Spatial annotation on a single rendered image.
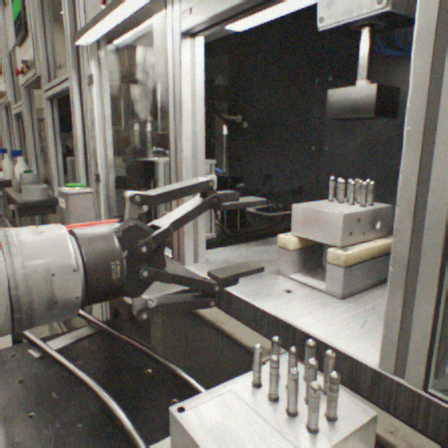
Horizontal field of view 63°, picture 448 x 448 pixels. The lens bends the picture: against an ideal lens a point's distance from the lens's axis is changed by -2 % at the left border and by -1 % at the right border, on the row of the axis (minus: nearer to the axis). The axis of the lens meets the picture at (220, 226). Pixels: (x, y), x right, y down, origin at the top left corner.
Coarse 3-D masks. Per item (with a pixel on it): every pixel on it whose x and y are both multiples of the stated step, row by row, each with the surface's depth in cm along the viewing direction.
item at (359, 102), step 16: (368, 32) 53; (368, 48) 53; (368, 64) 54; (368, 80) 55; (336, 96) 56; (352, 96) 54; (368, 96) 52; (384, 96) 52; (336, 112) 56; (352, 112) 54; (368, 112) 52; (384, 112) 53
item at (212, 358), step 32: (256, 0) 44; (288, 0) 44; (192, 32) 57; (224, 128) 81; (96, 160) 98; (224, 160) 82; (96, 192) 102; (224, 224) 82; (256, 224) 88; (288, 224) 91; (192, 320) 100; (192, 352) 103; (224, 352) 89
